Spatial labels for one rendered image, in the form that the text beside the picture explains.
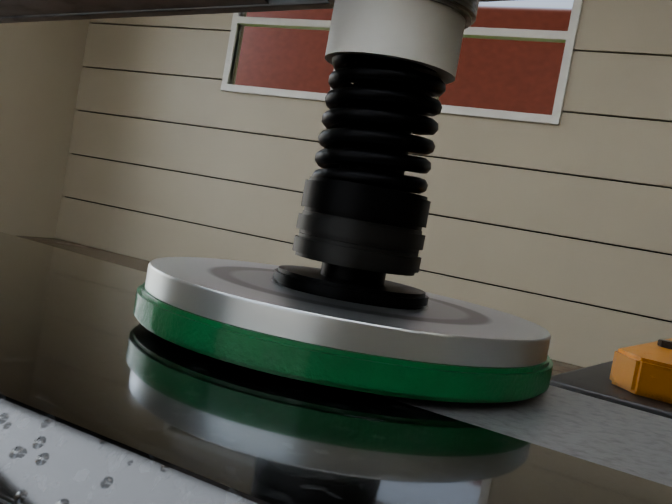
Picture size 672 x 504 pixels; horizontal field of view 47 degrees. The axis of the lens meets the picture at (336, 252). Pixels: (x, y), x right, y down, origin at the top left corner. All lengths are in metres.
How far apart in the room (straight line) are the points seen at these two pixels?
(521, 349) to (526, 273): 6.21
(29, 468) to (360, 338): 0.14
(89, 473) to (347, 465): 0.07
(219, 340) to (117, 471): 0.11
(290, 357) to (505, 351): 0.10
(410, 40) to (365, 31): 0.02
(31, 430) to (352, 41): 0.24
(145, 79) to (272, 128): 1.77
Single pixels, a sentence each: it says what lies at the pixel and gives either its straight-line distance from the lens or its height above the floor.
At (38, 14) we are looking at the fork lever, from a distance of 0.58.
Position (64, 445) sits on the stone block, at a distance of 0.24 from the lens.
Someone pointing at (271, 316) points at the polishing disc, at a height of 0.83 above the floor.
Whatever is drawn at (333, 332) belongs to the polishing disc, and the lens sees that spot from 0.31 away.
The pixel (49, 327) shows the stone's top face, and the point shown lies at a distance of 0.37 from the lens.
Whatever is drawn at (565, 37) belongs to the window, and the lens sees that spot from 6.76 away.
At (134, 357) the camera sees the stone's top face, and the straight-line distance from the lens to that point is 0.33.
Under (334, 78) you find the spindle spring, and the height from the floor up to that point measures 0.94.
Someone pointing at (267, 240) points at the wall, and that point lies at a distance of 7.60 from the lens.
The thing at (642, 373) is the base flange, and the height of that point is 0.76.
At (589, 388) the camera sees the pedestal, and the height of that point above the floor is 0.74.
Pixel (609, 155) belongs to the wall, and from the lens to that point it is 6.52.
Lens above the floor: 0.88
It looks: 3 degrees down
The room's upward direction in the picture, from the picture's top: 10 degrees clockwise
